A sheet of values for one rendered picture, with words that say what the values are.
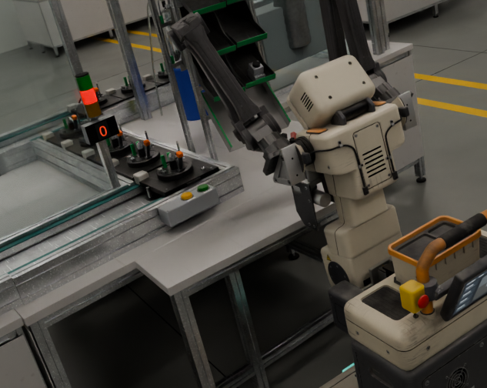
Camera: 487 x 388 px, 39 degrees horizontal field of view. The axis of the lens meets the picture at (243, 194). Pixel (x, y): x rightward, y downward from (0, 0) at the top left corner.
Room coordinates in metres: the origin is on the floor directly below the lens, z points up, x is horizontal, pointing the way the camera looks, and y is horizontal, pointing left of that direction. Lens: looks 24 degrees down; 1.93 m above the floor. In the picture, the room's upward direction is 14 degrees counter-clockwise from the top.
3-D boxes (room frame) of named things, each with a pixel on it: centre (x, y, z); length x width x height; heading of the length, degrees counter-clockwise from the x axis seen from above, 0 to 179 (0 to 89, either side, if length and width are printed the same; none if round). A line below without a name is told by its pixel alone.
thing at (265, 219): (2.33, 0.04, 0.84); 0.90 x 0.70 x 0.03; 117
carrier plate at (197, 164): (2.45, 0.23, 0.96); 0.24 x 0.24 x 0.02; 31
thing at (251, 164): (2.83, 0.46, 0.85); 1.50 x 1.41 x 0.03; 121
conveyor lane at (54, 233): (2.31, 0.50, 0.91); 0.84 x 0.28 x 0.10; 121
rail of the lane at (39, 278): (2.18, 0.39, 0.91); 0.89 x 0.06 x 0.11; 121
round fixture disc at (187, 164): (2.45, 0.23, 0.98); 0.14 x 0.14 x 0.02
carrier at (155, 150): (2.67, 0.36, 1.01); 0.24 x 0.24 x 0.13; 31
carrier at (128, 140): (2.88, 0.49, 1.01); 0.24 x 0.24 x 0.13; 31
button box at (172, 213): (2.22, 0.19, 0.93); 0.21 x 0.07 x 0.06; 121
